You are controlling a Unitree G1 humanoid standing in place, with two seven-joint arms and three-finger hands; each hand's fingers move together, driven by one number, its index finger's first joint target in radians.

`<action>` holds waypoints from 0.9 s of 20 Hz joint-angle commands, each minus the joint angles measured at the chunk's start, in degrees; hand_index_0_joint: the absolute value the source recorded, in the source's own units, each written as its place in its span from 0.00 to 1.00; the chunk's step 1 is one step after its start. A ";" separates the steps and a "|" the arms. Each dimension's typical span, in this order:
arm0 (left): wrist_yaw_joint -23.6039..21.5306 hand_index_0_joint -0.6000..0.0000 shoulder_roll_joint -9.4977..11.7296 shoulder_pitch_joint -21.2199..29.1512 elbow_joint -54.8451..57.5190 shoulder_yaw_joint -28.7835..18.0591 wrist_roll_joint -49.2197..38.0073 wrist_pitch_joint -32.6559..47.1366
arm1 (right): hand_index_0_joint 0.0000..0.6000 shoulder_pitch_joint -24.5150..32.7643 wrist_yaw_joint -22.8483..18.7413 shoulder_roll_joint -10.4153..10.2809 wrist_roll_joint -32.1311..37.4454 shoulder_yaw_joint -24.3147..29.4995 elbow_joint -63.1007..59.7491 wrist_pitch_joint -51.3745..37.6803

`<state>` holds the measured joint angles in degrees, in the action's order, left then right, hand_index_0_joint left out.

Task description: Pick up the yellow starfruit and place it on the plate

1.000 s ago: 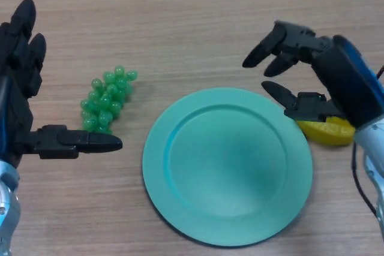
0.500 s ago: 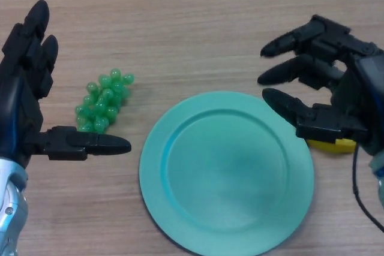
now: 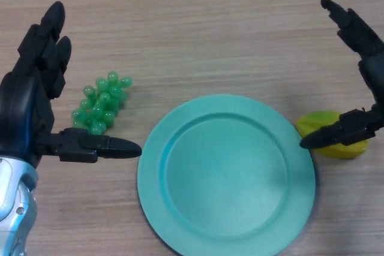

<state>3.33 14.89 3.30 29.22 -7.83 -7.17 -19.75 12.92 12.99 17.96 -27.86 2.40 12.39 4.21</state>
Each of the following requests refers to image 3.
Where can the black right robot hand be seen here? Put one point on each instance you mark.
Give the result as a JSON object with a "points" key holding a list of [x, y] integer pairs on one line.
{"points": [[375, 82]]}

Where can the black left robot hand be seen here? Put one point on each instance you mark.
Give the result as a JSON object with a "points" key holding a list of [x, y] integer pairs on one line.
{"points": [[24, 103]]}

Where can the yellow starfruit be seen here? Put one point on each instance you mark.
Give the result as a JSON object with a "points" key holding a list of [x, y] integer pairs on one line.
{"points": [[318, 121]]}

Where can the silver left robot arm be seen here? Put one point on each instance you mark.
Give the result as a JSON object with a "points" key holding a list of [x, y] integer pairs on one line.
{"points": [[13, 202]]}

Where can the teal round plate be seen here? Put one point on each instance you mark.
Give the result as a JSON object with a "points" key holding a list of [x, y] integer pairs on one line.
{"points": [[226, 178]]}

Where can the green grape bunch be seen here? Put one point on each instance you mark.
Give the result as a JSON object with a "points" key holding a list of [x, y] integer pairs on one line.
{"points": [[100, 106]]}

